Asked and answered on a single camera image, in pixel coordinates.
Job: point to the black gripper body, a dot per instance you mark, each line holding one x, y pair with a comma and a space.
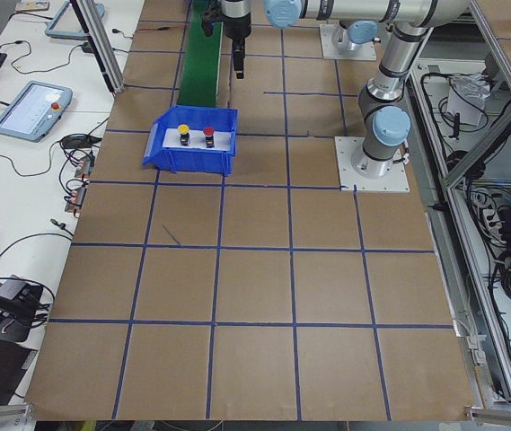
236, 26

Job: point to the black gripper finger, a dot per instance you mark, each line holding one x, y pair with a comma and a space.
238, 54

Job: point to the red push button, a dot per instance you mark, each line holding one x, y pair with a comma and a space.
209, 134

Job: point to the yellow push button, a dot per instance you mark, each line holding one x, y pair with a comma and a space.
183, 130

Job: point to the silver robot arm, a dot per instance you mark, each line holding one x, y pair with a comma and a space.
387, 126

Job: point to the green conveyor belt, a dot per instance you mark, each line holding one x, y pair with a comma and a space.
201, 62

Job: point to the white foam pad left bin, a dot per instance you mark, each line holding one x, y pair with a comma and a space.
223, 140

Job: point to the blue left plastic bin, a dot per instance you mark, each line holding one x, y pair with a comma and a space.
192, 160

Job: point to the far teach pendant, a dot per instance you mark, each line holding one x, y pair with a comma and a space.
65, 24

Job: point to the teach pendant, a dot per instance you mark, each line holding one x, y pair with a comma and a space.
35, 110
65, 24

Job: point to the near teach pendant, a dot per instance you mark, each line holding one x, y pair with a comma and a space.
35, 110

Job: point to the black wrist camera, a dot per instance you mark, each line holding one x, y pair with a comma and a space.
209, 18

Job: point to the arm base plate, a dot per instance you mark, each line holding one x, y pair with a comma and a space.
349, 40
359, 173

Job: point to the aluminium frame post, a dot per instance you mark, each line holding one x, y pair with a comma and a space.
92, 26

